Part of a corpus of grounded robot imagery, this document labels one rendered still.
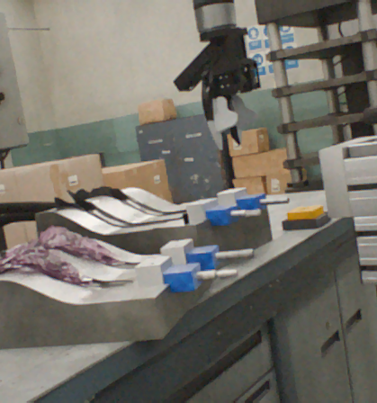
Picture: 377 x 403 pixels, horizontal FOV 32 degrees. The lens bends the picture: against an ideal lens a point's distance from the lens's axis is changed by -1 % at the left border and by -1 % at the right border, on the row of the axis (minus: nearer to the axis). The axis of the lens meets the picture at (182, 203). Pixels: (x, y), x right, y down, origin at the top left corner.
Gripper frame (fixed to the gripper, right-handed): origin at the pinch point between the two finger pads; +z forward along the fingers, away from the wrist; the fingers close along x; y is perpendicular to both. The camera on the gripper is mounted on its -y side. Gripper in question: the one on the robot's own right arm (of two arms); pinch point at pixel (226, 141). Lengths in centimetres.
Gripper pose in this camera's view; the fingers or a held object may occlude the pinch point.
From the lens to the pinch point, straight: 125.7
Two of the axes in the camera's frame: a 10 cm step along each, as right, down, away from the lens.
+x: 5.5, -1.9, 8.1
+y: 8.2, -0.7, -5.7
